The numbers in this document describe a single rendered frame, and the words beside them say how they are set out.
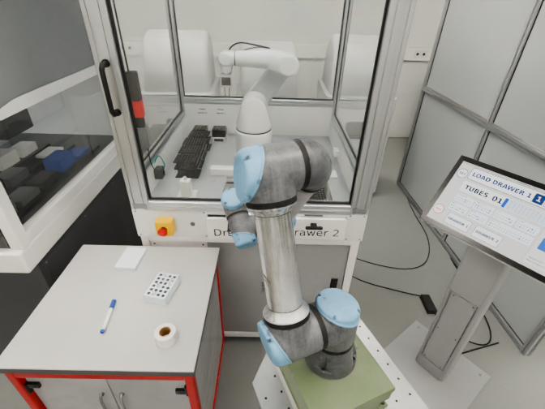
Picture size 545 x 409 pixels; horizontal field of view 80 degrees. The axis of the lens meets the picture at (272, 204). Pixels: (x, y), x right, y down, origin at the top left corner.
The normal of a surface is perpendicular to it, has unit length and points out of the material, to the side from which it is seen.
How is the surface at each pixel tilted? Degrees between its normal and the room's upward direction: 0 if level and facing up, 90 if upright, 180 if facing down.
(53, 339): 0
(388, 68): 90
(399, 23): 90
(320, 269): 90
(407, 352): 5
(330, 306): 7
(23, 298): 90
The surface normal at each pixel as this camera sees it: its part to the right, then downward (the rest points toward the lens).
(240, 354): 0.03, -0.83
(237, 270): 0.00, 0.55
